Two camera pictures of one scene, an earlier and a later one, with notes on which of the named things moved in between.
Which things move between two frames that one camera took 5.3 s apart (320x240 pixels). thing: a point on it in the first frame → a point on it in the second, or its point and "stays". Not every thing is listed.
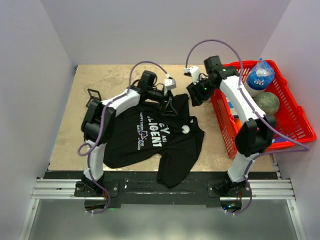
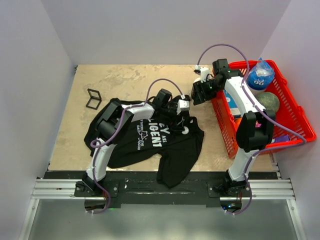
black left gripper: x=164 y=99 → x=175 y=125
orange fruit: x=238 y=123 stays
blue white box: x=231 y=106 stays
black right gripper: x=193 y=90 stays
